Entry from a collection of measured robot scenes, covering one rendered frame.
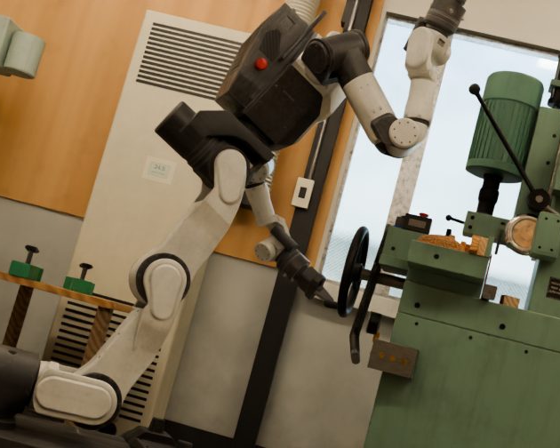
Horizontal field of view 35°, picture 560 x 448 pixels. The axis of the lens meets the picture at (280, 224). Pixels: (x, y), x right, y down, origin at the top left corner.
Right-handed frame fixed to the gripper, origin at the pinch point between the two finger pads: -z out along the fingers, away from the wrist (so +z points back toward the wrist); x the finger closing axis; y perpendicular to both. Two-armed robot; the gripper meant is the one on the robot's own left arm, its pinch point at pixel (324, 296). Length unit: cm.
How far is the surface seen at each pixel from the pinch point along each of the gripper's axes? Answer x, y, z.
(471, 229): 27.7, 36.7, -19.2
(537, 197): 47, 47, -28
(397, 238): 25.9, 18.1, -6.3
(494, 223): 30, 42, -23
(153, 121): -70, 33, 120
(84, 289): -60, -40, 73
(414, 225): 28.7, 23.7, -7.1
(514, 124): 45, 63, -7
